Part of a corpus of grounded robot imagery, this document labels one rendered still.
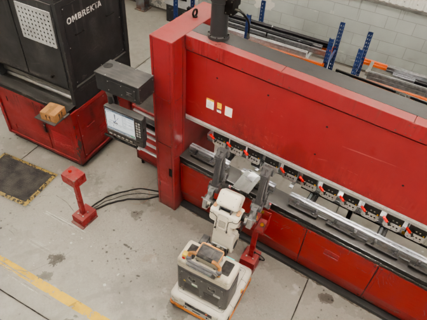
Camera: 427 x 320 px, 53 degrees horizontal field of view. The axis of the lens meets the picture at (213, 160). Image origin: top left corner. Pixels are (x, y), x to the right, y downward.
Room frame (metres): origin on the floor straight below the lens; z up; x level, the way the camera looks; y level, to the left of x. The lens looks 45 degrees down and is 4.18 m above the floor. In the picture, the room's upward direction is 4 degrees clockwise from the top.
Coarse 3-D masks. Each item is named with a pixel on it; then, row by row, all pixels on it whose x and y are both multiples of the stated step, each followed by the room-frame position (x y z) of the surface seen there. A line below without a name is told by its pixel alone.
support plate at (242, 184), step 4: (244, 172) 3.05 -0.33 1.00; (248, 172) 3.06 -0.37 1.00; (244, 176) 3.00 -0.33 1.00; (240, 180) 2.93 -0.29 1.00; (244, 180) 2.94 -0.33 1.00; (256, 180) 2.95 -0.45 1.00; (236, 184) 2.88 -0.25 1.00; (240, 184) 2.88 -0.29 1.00; (244, 184) 2.89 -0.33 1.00; (248, 184) 2.89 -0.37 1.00; (252, 184) 2.89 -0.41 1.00; (236, 188) 2.84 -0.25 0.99; (240, 188) 2.83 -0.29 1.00; (244, 188) 2.84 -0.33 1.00; (248, 188) 2.84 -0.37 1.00; (252, 188) 2.84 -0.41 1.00; (248, 192) 2.78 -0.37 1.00
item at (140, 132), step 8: (104, 104) 3.25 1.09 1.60; (112, 104) 3.30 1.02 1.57; (120, 112) 3.15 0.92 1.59; (128, 112) 3.15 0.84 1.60; (136, 112) 3.20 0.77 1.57; (136, 120) 3.07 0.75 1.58; (144, 120) 3.13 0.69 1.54; (136, 128) 3.07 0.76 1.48; (144, 128) 3.08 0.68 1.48; (120, 136) 3.17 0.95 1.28; (136, 136) 3.08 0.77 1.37; (144, 136) 3.07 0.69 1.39; (136, 144) 3.08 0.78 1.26; (144, 144) 3.06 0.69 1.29
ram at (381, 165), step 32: (192, 64) 3.41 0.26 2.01; (224, 64) 3.26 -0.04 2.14; (192, 96) 3.41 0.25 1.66; (224, 96) 3.23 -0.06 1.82; (256, 96) 3.07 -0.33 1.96; (288, 96) 2.92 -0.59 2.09; (224, 128) 3.21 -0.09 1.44; (256, 128) 3.04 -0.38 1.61; (288, 128) 2.89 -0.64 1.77; (320, 128) 2.75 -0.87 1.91; (352, 128) 2.63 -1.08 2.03; (384, 128) 2.53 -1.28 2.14; (288, 160) 2.85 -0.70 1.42; (320, 160) 2.71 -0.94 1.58; (352, 160) 2.59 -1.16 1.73; (384, 160) 2.47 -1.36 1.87; (416, 160) 2.37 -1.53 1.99; (384, 192) 2.41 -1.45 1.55; (416, 192) 2.31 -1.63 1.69; (416, 224) 2.25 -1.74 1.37
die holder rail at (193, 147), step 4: (192, 144) 3.46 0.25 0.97; (192, 148) 3.42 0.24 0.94; (196, 148) 3.40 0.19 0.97; (200, 148) 3.40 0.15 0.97; (204, 148) 3.41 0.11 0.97; (196, 152) 3.41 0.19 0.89; (200, 152) 3.36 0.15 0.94; (204, 152) 3.34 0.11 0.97; (208, 152) 3.34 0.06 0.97; (212, 152) 3.34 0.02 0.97; (204, 156) 3.34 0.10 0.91; (208, 156) 3.31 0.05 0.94; (212, 156) 3.29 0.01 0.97; (212, 160) 3.31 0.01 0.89; (228, 160) 3.24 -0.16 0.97; (228, 164) 3.19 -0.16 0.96; (228, 168) 3.20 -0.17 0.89
